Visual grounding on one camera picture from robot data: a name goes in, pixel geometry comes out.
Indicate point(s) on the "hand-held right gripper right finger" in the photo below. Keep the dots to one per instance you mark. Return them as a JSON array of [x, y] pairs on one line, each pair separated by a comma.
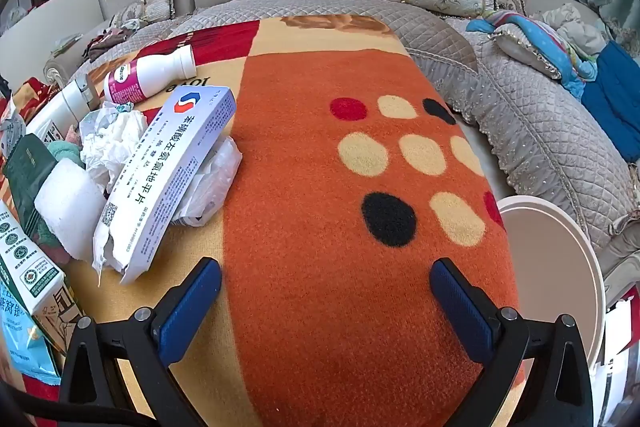
[[460, 307]]

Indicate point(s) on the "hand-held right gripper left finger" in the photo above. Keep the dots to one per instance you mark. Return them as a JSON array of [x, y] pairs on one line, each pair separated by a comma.
[[192, 307]]

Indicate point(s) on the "beige round bin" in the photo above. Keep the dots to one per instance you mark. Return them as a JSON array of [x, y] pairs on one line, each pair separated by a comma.
[[550, 267]]

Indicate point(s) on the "white foam block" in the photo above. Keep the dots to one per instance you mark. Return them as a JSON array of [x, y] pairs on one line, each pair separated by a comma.
[[65, 207]]

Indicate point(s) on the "dark green box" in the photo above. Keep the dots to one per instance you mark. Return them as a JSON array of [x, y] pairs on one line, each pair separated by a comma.
[[27, 167]]

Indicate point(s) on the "clear crumpled plastic bag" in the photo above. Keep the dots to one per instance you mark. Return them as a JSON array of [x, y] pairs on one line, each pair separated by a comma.
[[215, 177]]

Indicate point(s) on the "white medicine box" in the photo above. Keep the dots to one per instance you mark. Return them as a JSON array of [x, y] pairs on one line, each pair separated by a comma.
[[170, 167]]

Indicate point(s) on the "orange dotted printed blanket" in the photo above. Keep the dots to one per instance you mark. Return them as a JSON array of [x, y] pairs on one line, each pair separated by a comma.
[[310, 207]]

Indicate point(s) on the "green and white carton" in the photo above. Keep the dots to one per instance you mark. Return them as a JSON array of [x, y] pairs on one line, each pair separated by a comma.
[[30, 267]]

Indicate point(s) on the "blue snack packet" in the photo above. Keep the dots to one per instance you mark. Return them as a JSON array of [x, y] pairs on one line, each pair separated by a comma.
[[25, 347]]

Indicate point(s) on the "crumpled white tissue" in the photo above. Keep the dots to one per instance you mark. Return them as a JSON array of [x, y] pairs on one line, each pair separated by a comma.
[[115, 137]]

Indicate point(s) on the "white bottle magenta label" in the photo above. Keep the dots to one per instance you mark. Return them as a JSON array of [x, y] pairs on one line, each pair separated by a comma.
[[160, 69]]

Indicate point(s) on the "white cylindrical flask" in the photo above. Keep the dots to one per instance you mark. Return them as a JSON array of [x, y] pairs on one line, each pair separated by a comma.
[[60, 107]]

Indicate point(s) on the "silver crumpled packet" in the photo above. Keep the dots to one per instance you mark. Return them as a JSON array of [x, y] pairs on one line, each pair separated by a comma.
[[12, 132]]

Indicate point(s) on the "dark blue garment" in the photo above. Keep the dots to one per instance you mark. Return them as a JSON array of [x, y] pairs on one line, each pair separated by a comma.
[[615, 102]]

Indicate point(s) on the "grey beaded cushion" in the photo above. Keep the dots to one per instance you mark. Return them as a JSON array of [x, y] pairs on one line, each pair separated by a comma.
[[525, 49]]

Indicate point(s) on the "pile of dark clothes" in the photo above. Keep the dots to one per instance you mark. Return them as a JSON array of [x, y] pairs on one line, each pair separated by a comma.
[[107, 39]]

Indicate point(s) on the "beige crumpled garment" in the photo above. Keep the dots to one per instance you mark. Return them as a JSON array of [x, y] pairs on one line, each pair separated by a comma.
[[580, 32]]

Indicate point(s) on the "small ornate striped pillow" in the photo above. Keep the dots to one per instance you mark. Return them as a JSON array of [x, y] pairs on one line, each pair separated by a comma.
[[155, 4]]

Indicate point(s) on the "white board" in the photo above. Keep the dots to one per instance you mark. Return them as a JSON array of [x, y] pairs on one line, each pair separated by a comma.
[[60, 12]]

